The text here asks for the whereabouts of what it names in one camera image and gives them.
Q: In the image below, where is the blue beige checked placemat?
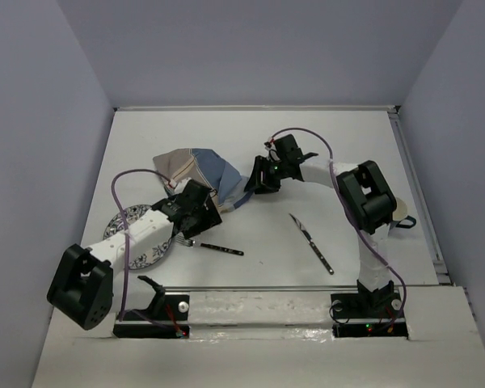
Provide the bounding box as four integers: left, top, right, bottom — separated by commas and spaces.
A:
153, 148, 252, 213

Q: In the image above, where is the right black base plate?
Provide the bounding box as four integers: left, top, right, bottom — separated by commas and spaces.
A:
329, 292, 409, 339

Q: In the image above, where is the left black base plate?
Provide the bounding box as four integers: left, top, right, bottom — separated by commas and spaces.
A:
112, 293, 190, 340

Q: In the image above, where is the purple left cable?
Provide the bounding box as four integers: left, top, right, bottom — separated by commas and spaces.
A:
111, 168, 179, 323

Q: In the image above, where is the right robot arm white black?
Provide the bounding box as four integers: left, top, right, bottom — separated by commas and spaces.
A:
245, 134, 406, 324

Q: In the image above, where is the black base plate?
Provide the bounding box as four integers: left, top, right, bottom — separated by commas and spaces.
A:
112, 293, 190, 340
329, 292, 409, 339

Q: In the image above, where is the dark green mug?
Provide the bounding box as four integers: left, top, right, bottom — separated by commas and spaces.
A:
390, 197, 417, 230

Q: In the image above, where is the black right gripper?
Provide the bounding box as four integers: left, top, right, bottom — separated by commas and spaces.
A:
244, 155, 289, 195

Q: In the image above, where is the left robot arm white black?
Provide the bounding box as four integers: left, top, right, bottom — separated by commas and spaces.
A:
47, 180, 221, 331

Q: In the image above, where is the steak knife dark handle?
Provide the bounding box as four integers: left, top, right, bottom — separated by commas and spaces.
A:
289, 213, 335, 275

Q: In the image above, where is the blue floral plate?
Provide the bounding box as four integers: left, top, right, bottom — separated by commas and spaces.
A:
103, 205, 171, 271

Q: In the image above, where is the silver fork dark handle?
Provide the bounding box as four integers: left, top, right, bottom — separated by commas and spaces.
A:
175, 234, 245, 256

